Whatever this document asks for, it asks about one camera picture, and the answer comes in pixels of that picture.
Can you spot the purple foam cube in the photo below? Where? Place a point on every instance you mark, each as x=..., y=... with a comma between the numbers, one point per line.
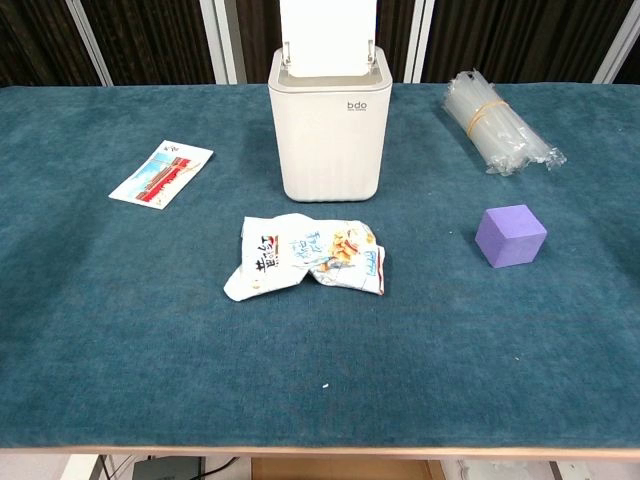
x=507, y=237

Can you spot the white bdo trash bin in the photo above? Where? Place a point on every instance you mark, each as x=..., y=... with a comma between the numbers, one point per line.
x=327, y=140

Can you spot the crumpled white snack wrapper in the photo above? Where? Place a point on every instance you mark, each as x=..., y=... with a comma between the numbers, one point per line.
x=305, y=257

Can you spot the flat packet with red print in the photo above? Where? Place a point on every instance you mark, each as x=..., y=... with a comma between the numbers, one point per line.
x=162, y=175

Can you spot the blue table cloth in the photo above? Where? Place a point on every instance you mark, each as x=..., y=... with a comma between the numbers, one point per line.
x=150, y=325

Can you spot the yellow rubber band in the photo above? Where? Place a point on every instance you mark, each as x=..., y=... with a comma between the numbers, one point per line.
x=482, y=111

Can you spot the bundle of clear plastic straws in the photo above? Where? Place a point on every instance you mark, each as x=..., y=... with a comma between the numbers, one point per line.
x=495, y=125

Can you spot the brown cardboard box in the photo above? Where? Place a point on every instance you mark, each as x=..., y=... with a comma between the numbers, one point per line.
x=345, y=470

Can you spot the dark ribbed curtain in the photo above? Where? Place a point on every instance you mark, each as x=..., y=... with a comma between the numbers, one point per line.
x=155, y=40

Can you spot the black box under table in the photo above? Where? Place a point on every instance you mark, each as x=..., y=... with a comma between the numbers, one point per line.
x=167, y=469

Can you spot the white table leg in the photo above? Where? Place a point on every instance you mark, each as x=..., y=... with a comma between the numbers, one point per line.
x=82, y=467

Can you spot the white frame post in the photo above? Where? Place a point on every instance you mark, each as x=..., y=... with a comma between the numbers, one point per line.
x=90, y=45
x=617, y=45
x=220, y=40
x=417, y=45

